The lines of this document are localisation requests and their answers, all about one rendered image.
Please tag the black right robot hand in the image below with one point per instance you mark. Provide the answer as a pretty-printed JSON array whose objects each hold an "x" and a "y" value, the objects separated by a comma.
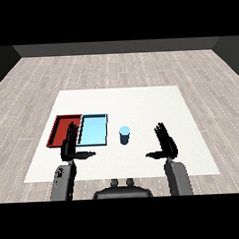
[{"x": 168, "y": 145}]

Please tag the dark grey robot body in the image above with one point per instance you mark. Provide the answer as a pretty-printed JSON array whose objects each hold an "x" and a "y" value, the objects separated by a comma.
[{"x": 122, "y": 191}]

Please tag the small blue can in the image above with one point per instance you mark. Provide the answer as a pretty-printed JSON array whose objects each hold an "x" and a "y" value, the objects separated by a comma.
[{"x": 124, "y": 135}]

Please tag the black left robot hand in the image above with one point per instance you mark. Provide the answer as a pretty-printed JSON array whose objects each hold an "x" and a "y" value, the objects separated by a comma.
[{"x": 69, "y": 148}]

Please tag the light blue shallow open box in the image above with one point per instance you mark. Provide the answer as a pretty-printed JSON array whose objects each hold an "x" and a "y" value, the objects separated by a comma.
[{"x": 93, "y": 130}]

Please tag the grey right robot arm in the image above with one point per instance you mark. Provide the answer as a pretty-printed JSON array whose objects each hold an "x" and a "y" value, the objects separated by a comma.
[{"x": 178, "y": 177}]

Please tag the red shallow open box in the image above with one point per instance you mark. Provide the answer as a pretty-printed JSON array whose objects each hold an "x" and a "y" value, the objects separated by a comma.
[{"x": 62, "y": 130}]

